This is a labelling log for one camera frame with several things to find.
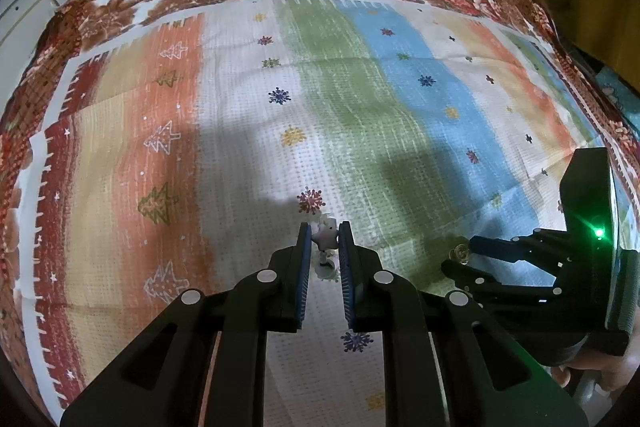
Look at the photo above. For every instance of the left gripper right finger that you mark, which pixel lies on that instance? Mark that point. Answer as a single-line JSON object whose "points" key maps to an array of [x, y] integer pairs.
{"points": [[447, 362]]}

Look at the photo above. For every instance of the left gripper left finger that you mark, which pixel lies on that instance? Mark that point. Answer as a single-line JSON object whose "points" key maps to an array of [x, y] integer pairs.
{"points": [[202, 360]]}

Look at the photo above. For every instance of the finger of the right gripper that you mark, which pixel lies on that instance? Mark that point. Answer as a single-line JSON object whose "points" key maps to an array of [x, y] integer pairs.
{"points": [[509, 250], [486, 289]]}

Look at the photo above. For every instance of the person's right hand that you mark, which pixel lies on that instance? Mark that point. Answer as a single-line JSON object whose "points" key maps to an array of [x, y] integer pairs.
{"points": [[615, 373]]}

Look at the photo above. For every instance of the striped colourful bed cover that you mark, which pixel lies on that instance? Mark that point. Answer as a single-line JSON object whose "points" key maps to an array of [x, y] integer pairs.
{"points": [[300, 131]]}

